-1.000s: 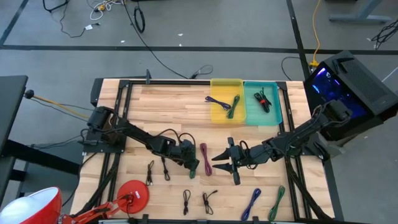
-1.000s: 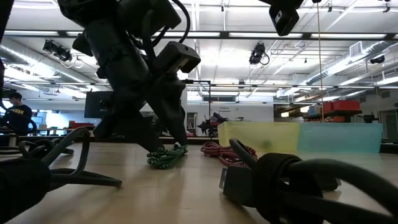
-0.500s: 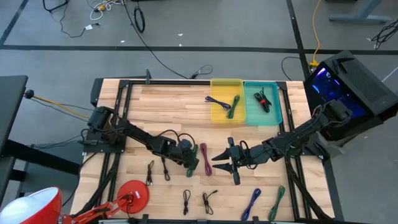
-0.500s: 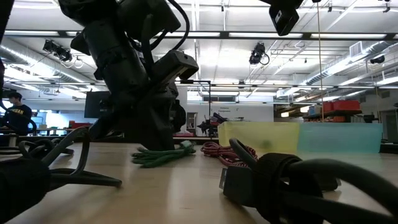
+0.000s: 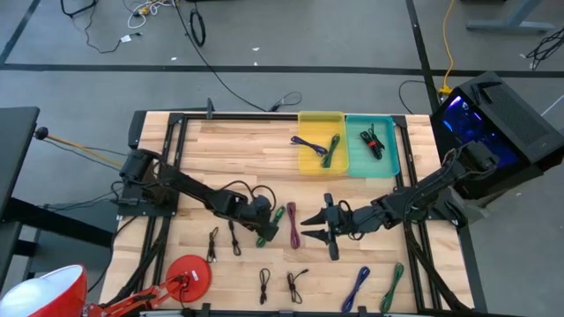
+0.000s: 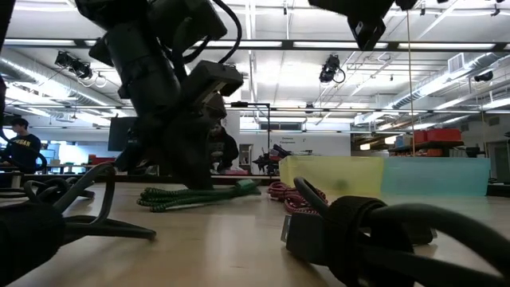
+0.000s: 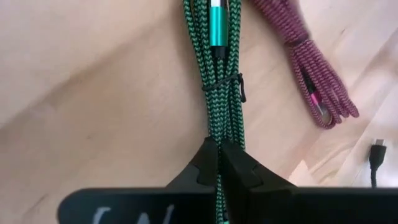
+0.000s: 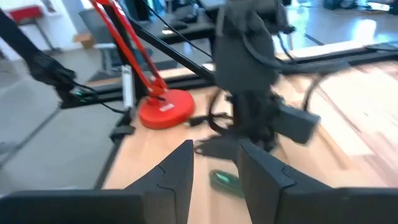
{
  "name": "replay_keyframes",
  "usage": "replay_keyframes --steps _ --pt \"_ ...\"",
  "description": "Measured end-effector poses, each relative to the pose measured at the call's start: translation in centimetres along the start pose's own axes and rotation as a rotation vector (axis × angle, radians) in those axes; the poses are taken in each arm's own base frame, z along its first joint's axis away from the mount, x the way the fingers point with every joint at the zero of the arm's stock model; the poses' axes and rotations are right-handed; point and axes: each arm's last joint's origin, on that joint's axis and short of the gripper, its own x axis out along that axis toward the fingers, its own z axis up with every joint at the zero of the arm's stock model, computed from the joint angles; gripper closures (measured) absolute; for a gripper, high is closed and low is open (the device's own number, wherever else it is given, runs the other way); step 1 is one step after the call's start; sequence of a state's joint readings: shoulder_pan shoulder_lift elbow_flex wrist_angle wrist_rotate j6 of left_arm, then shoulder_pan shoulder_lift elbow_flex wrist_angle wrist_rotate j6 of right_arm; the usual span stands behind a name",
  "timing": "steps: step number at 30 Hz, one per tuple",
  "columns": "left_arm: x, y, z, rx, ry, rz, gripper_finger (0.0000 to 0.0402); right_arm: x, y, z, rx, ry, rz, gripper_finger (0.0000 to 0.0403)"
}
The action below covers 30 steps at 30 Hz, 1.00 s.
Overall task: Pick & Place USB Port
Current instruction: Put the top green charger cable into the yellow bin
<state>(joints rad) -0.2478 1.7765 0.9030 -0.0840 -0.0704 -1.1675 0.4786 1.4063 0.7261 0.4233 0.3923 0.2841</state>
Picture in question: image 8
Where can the red desk lamp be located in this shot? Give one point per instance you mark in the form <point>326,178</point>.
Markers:
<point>168,112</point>

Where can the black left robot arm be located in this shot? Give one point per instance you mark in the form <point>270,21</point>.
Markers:
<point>245,53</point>

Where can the white bar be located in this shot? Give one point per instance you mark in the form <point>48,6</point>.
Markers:
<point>127,87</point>

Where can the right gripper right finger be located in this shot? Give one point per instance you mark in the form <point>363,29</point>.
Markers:
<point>280,199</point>

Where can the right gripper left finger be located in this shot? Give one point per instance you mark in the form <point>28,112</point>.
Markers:
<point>168,193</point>

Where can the black floor mat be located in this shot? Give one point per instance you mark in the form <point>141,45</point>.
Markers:
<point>109,59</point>

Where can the red tool cart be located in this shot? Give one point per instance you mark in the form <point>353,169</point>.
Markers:
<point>26,12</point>

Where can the black aluminium table frame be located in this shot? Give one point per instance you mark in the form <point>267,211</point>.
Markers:
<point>326,65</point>

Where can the cardboard box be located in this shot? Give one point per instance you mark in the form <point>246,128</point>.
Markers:
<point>83,40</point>

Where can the rod with black knob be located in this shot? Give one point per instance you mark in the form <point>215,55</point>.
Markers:
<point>289,29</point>

